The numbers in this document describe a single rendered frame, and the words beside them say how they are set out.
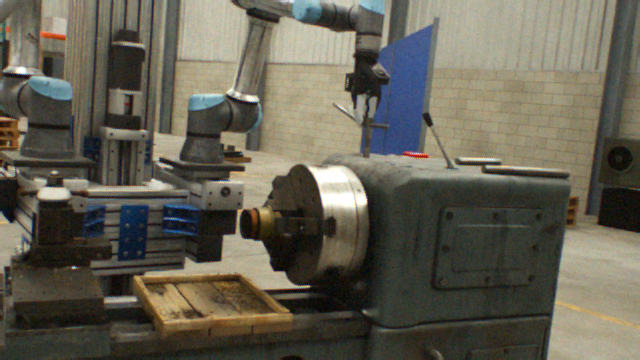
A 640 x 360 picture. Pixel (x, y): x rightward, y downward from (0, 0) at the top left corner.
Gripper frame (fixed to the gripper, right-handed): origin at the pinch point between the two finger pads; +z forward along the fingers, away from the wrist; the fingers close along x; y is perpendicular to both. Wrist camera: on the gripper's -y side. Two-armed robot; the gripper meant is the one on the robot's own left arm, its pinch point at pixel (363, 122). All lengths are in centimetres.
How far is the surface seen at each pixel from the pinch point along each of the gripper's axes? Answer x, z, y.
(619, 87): -804, -79, 582
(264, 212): 33.9, 23.8, -14.3
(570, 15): -802, -203, 703
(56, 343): 82, 46, -35
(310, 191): 23.7, 17.7, -18.1
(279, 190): 27.7, 19.1, -7.8
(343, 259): 17.3, 32.9, -26.6
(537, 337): -44, 55, -32
